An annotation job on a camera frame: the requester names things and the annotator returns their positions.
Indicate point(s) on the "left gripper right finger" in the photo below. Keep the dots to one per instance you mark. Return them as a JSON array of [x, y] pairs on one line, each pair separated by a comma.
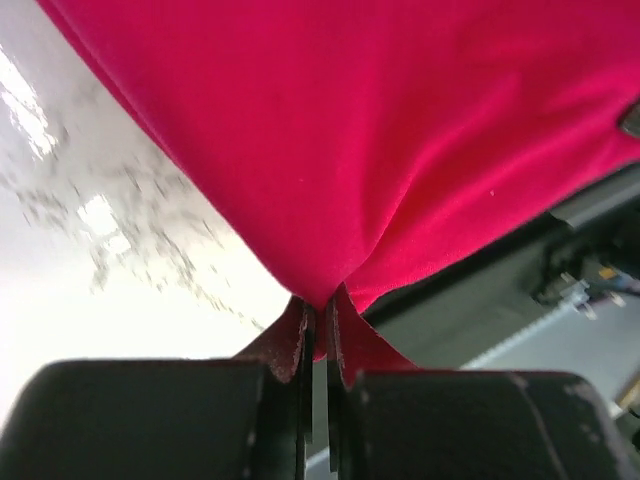
[[390, 419]]

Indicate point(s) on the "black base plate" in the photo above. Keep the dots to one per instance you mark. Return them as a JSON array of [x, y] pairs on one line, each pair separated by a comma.
[[457, 314]]

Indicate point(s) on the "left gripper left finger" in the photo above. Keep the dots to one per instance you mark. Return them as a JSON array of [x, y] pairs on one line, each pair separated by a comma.
[[246, 417]]

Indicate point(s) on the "magenta t shirt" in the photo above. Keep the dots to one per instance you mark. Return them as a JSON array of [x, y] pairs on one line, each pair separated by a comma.
[[371, 144]]

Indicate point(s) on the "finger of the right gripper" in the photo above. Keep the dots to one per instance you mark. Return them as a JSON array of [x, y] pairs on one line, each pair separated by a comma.
[[629, 121]]

